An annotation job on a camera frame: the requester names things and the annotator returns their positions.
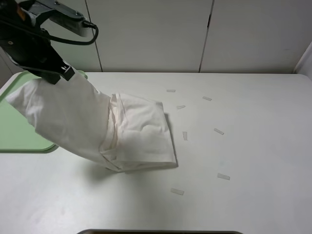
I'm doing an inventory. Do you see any white short sleeve t-shirt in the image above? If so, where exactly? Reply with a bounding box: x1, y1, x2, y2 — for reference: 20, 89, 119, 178
6, 73, 177, 172

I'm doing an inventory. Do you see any green plastic tray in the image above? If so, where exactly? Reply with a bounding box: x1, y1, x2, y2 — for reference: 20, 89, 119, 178
0, 70, 88, 154

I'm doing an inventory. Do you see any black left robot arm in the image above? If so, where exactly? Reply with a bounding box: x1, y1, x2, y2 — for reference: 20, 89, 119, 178
0, 0, 75, 85

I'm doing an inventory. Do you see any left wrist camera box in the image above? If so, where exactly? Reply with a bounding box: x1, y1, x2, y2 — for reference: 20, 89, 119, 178
19, 0, 87, 37

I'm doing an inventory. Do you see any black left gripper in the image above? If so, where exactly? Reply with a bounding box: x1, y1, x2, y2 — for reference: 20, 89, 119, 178
0, 14, 75, 85

